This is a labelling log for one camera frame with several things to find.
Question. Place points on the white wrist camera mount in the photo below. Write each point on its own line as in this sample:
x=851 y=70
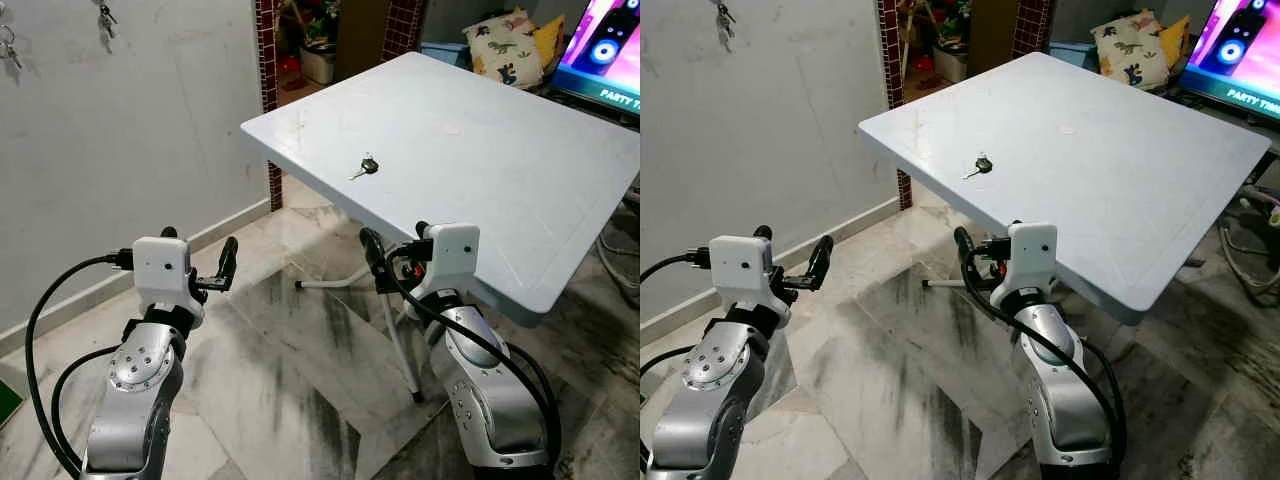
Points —
x=1030 y=255
x=450 y=255
x=738 y=270
x=160 y=268

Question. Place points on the tall red tiled pillar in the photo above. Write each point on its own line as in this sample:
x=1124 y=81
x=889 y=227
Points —
x=268 y=100
x=893 y=100

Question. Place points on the yellow pillow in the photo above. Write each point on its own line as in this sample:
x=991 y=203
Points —
x=1177 y=40
x=550 y=40

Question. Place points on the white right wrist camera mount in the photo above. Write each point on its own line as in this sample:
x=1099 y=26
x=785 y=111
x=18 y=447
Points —
x=1030 y=255
x=450 y=255

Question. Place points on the white bucket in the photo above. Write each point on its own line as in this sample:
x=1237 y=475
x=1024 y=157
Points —
x=318 y=62
x=950 y=65

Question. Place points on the short red tiled pillar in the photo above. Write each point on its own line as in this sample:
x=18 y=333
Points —
x=403 y=25
x=1030 y=25

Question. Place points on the dark key bunch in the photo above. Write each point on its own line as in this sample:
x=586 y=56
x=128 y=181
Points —
x=725 y=18
x=106 y=20

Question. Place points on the light blue storage box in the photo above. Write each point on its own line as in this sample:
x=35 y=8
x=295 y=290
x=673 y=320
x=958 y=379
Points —
x=1070 y=52
x=445 y=52

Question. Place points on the brown wooden door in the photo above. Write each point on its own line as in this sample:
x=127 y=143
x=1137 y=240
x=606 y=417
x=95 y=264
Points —
x=990 y=35
x=360 y=35

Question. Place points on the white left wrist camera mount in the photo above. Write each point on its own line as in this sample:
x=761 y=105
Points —
x=738 y=270
x=160 y=268

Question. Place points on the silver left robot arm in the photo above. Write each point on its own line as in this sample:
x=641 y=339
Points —
x=705 y=400
x=135 y=400

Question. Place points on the flat screen television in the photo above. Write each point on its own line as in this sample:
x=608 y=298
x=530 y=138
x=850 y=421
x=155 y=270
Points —
x=605 y=50
x=1235 y=55

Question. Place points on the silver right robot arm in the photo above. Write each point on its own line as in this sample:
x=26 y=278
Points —
x=1065 y=400
x=490 y=400

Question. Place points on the white dinosaur print pillow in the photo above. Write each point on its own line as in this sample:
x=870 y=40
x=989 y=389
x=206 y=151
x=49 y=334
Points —
x=505 y=50
x=1130 y=50

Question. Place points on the white folding table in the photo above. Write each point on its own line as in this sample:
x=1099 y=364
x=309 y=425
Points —
x=1080 y=150
x=480 y=150

